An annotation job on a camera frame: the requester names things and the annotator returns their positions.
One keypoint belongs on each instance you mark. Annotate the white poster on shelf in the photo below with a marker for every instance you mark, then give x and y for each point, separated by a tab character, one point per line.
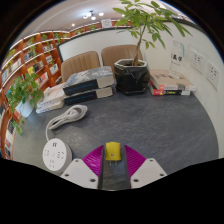
106	23

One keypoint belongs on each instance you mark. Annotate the clear acrylic sign holder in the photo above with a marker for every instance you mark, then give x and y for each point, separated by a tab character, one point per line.
176	60

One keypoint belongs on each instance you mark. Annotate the white book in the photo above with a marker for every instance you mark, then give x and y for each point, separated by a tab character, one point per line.
53	94
50	106

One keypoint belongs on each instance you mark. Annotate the round white power strip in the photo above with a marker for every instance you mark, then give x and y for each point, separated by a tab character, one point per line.
55	155

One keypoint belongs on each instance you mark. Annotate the tan padded chair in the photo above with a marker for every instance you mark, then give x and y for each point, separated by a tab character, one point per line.
120	55
80	65

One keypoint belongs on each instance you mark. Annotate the thick dark-spined book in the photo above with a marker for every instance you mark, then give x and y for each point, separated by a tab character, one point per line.
86	97

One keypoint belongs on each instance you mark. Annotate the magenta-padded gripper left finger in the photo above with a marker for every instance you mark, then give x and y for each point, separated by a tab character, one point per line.
80	173

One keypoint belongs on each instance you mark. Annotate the yellow charger block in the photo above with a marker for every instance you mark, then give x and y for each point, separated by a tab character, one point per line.
112	151

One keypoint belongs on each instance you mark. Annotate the branched ceiling lamp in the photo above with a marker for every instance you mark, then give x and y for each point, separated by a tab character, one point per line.
89	15

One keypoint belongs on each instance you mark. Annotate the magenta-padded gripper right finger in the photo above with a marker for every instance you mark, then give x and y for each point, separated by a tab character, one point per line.
146	171

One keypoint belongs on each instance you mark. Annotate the tall plant in black pot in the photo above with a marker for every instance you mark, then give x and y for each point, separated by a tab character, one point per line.
131	78

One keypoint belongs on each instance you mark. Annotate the leafy plant in white pot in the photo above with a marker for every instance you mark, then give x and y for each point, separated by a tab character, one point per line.
23	90

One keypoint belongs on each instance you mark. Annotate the orange wooden bookshelf unit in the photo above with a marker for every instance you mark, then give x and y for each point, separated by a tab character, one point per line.
13	66

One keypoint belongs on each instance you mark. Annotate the white wall socket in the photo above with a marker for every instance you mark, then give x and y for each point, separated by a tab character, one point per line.
213	75
197	61

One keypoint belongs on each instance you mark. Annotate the grey-covered dark-spined book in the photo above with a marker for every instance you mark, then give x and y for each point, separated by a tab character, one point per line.
88	78

